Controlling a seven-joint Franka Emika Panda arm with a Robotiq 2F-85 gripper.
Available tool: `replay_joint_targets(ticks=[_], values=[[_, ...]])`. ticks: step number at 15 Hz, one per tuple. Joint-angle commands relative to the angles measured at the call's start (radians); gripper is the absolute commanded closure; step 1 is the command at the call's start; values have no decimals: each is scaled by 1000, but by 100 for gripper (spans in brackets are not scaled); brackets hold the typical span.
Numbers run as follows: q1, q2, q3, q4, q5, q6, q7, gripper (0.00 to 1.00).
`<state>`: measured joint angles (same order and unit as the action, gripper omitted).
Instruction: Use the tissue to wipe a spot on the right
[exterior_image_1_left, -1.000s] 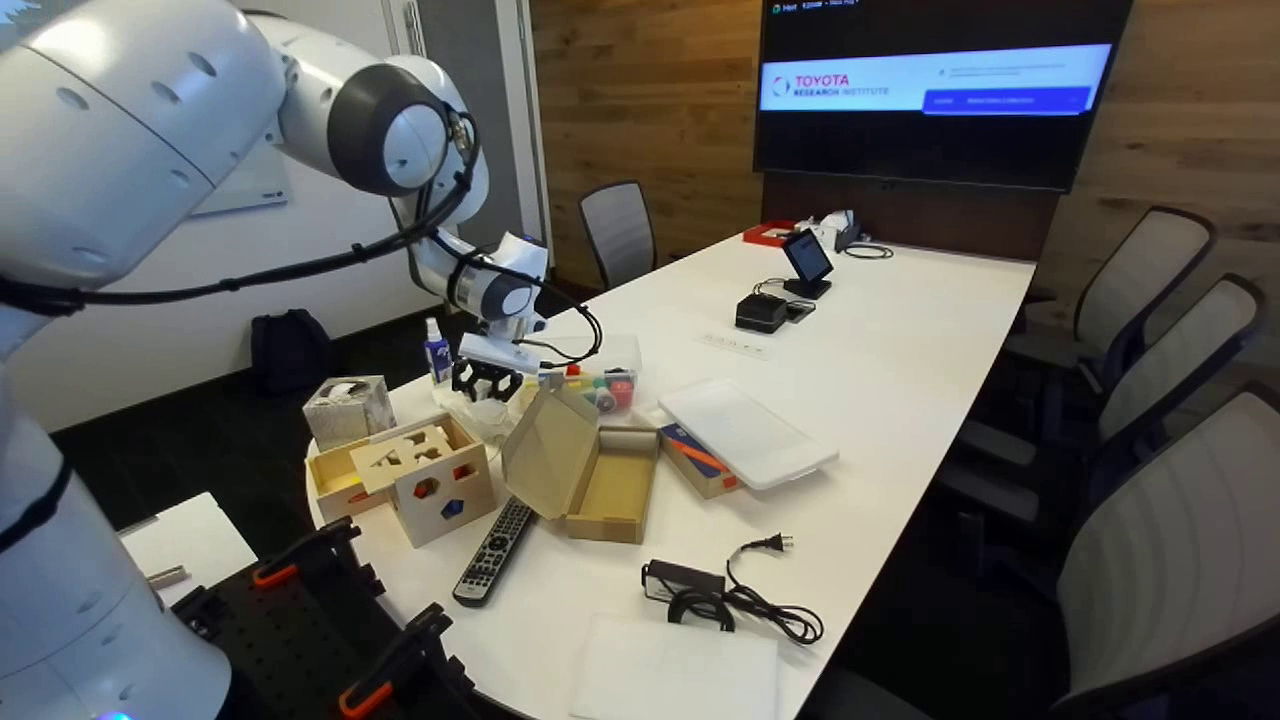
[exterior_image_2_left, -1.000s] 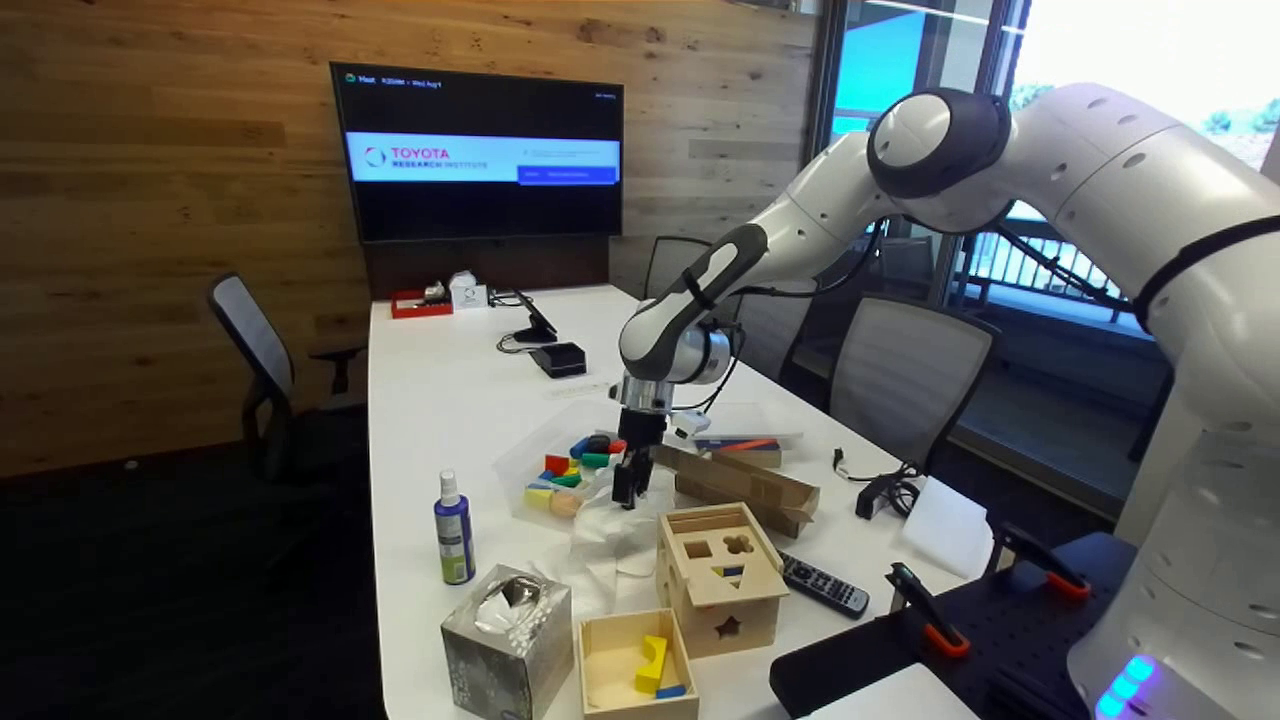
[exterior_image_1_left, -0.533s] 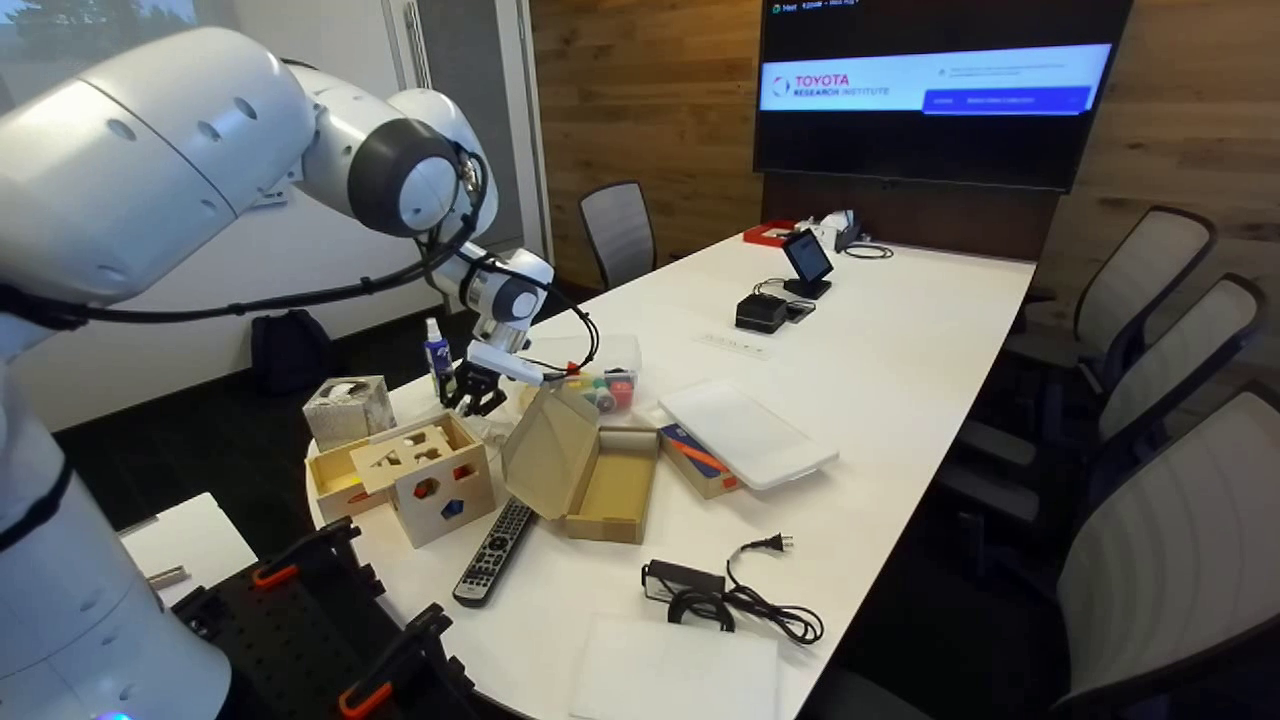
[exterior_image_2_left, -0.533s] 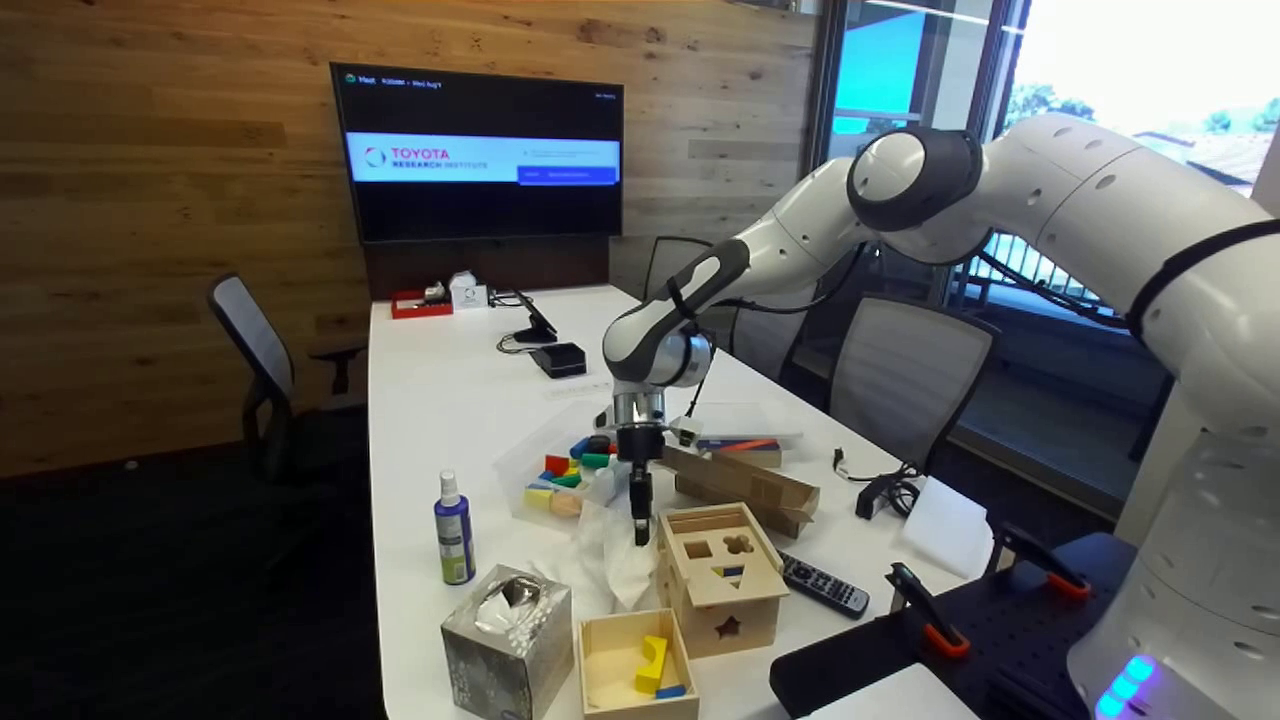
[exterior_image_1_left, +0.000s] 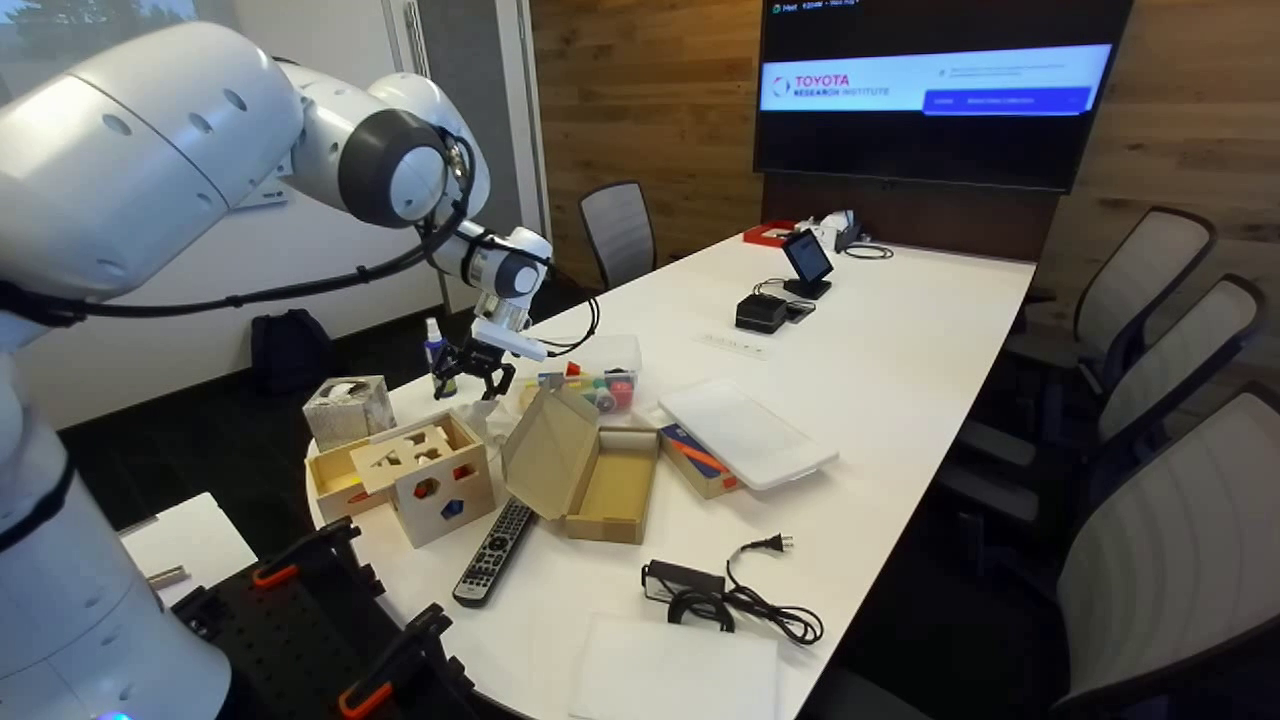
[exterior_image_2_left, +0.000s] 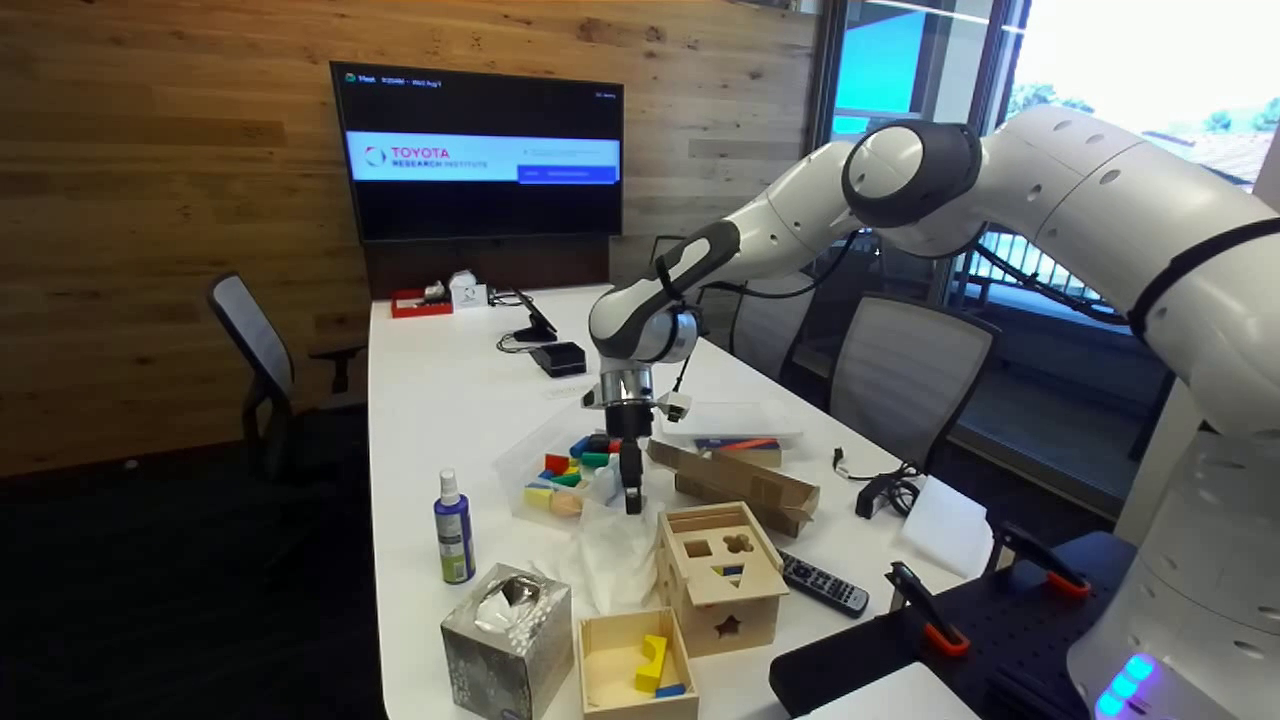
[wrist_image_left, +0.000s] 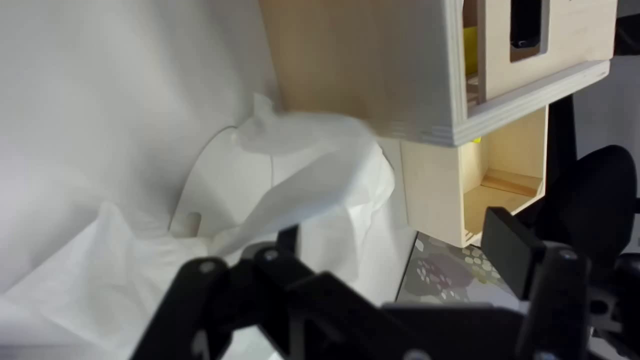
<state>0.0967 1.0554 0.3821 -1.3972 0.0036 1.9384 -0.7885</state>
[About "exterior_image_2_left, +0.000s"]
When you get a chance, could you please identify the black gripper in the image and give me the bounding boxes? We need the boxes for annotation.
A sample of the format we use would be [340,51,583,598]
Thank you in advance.
[591,375,672,521]

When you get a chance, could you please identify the white tissue in box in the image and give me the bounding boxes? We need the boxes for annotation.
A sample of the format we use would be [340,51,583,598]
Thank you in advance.
[466,580,552,648]

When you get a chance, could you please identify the grey tissue box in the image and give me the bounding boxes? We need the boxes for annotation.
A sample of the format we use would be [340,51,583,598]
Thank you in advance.
[436,559,574,720]

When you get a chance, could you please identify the clear tub of coloured blocks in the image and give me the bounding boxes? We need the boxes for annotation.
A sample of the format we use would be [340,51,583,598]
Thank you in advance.
[494,408,652,526]

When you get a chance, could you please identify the long wooden box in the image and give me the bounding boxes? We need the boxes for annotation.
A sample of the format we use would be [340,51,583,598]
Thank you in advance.
[642,437,822,541]

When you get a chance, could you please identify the clear plastic container with pens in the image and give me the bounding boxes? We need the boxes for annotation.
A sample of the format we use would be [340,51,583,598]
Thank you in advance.
[652,384,809,456]

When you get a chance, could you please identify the wooden shape sorter box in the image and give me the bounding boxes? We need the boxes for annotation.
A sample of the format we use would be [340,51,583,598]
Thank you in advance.
[652,501,792,660]

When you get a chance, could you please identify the small black device box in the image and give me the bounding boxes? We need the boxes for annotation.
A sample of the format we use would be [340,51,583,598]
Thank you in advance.
[529,339,591,384]

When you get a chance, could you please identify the yellow wooden block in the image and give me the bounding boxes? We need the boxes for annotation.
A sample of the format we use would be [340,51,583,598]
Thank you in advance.
[633,634,677,699]

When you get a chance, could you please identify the bottle with purple label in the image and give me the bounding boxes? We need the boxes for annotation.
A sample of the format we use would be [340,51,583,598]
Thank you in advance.
[430,467,481,587]

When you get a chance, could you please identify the black tablet stand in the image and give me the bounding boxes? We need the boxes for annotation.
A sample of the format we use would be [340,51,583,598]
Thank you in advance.
[513,287,565,348]

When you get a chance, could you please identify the shallow wooden tray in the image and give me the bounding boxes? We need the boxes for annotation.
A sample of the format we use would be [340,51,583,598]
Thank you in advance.
[573,608,705,720]

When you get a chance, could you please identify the grey mesh office chair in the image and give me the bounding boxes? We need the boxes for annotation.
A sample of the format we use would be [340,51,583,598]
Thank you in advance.
[727,274,822,384]
[822,292,1001,471]

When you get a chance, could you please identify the grey remote control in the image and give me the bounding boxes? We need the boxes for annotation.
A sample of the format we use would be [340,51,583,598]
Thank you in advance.
[774,547,874,625]

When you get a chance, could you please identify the dark wooden cabinet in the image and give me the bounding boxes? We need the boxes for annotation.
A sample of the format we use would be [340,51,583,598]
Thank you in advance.
[358,234,614,301]

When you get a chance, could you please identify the flat red box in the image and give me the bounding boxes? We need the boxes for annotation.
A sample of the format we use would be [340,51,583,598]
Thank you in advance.
[386,292,461,323]

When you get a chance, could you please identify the white paper bag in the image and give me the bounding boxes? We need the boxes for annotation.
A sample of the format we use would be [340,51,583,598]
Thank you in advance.
[898,471,1001,580]

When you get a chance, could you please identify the grey office chair with armrests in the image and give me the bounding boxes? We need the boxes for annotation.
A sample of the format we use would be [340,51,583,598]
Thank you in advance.
[202,274,373,489]

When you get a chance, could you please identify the blue chair seat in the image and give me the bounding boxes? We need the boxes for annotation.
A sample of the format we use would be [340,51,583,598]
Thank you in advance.
[957,530,1141,720]

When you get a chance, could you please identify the dark balcony railing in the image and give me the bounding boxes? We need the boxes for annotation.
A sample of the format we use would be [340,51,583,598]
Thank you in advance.
[946,227,1141,330]

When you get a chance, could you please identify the thin black table cable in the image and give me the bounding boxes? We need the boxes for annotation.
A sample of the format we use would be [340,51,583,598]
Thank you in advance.
[490,323,552,362]

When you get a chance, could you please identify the black headset with cable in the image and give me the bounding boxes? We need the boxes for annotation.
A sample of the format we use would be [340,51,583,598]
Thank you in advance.
[827,445,929,526]

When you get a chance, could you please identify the black clamp with orange handle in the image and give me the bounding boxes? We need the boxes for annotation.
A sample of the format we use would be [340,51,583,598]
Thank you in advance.
[989,526,1098,606]
[884,555,974,660]

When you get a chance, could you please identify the black wall television screen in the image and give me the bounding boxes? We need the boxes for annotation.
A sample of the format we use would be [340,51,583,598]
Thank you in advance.
[329,61,628,250]

